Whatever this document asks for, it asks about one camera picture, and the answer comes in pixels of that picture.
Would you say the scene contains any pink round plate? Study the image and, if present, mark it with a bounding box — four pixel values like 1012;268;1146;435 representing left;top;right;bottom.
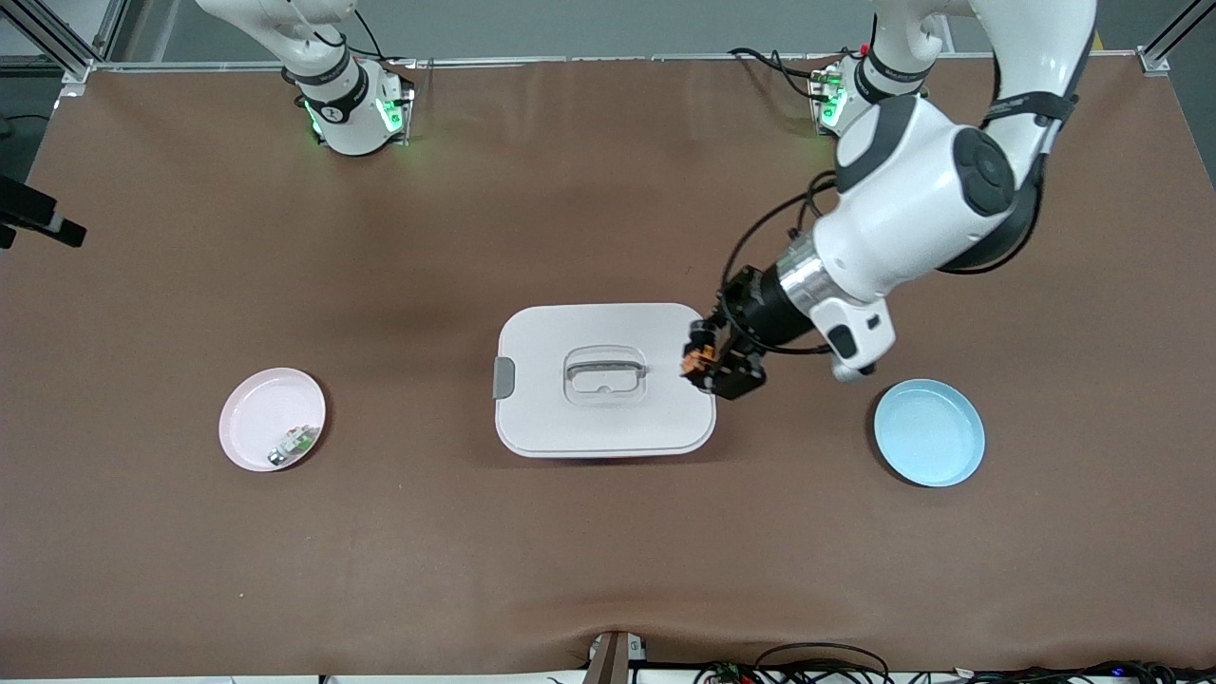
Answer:
218;368;327;473

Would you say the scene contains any black clamp mount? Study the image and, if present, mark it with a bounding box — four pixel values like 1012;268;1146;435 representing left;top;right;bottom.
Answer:
0;176;88;250

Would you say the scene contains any green white switch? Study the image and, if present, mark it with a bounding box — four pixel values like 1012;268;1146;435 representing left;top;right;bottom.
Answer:
267;426;320;466

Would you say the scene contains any brown table mat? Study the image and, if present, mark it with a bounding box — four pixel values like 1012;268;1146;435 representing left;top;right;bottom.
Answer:
0;55;1216;680

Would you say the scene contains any orange black switch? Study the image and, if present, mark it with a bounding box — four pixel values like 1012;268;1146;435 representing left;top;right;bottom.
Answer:
680;321;723;379

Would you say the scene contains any blue round plate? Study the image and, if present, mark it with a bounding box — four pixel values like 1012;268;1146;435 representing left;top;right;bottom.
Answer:
873;379;986;488

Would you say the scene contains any aluminium frame post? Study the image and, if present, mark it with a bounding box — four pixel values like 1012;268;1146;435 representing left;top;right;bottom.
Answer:
0;0;129;85
1138;0;1216;77

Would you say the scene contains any grey metal bracket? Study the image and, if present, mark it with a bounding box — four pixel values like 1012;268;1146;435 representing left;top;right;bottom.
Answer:
584;631;649;684

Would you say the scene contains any black base power cable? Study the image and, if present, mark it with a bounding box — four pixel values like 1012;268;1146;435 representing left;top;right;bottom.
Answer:
728;47;842;101

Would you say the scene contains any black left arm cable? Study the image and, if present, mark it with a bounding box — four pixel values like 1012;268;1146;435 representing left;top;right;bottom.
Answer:
720;171;842;357

